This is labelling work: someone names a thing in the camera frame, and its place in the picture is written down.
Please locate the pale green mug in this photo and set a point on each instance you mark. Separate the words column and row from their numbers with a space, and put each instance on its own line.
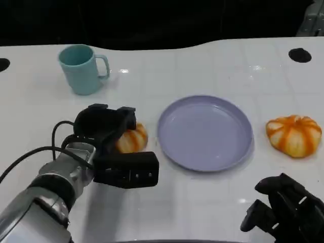
column 79, row 76

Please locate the lilac plate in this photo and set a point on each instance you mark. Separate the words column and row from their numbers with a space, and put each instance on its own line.
column 205, row 132

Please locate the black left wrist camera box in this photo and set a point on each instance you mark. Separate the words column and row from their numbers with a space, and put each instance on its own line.
column 126, row 169

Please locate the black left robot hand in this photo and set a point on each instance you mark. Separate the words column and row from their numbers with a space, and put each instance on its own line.
column 98, row 124

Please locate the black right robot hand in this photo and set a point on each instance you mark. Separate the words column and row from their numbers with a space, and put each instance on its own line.
column 296, row 212

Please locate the black table grommet hole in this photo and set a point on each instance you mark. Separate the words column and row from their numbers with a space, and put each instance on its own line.
column 3, row 64
column 300, row 55

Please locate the orange and white bread roll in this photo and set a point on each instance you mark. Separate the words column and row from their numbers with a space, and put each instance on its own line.
column 132, row 141
column 293, row 136

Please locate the grey background equipment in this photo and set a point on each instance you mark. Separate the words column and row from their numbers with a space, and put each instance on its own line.
column 312, row 17

